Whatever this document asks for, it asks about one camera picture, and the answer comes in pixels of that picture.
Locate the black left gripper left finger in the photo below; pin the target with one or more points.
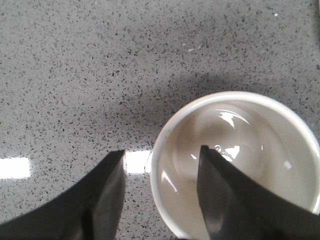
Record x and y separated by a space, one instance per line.
89 210

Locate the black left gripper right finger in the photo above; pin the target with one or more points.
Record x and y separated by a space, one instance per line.
235 207

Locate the white smiley mug black handle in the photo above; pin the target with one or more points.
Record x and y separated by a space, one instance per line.
258 135

